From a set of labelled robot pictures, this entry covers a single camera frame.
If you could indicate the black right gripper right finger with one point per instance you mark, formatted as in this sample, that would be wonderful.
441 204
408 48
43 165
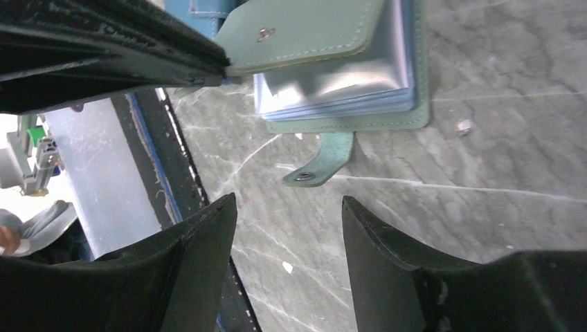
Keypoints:
401 284

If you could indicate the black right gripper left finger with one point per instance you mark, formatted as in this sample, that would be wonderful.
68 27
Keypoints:
170 281

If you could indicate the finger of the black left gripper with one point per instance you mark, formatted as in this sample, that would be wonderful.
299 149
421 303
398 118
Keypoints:
57 54

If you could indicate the green card holder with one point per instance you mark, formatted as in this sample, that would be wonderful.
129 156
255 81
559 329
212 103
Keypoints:
332 68

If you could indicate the blue card holder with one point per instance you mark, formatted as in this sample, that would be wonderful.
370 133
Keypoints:
204 16

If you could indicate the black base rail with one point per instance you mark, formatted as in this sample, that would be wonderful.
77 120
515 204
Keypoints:
151 125

